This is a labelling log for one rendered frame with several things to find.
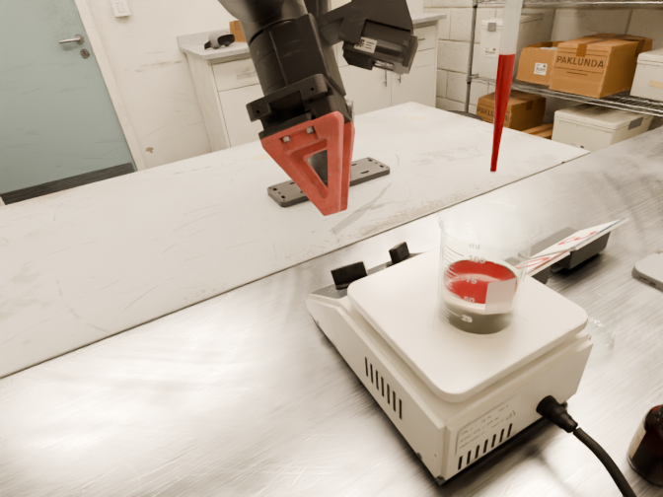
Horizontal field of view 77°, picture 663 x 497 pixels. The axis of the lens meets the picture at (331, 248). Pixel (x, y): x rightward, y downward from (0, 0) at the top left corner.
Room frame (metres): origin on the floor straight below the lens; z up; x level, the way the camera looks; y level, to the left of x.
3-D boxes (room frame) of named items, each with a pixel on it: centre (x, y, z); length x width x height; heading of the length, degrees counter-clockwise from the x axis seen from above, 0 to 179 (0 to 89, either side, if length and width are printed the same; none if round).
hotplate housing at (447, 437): (0.24, -0.07, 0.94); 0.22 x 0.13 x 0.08; 25
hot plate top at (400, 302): (0.22, -0.08, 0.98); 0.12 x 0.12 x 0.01; 25
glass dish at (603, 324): (0.25, -0.21, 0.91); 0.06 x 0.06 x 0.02
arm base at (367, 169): (0.63, -0.01, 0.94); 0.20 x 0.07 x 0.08; 115
